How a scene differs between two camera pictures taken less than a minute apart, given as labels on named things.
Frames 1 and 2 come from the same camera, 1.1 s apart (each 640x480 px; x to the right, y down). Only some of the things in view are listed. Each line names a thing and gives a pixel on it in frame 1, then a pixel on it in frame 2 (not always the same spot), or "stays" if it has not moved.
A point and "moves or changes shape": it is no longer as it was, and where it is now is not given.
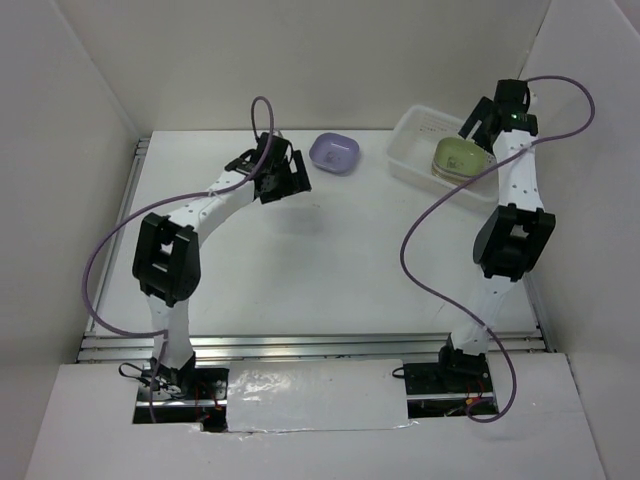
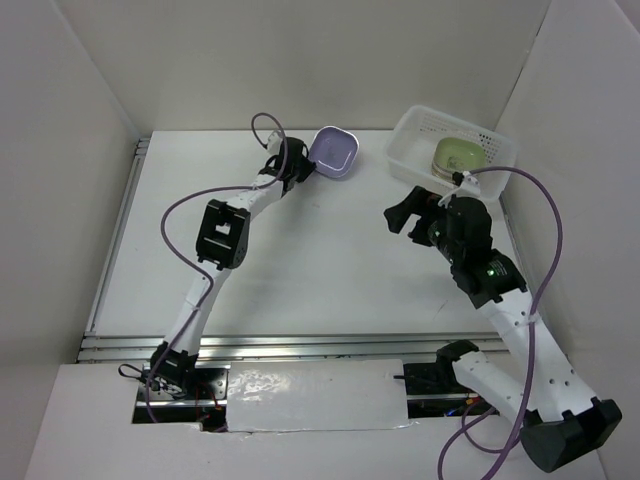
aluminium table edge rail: x=392 y=348 stays
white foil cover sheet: x=316 y=395 stays
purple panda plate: x=337 y=152 moves or changes shape
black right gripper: x=481 y=112 -> x=421 y=202
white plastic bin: x=413 y=135 stays
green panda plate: x=458 y=160 stays
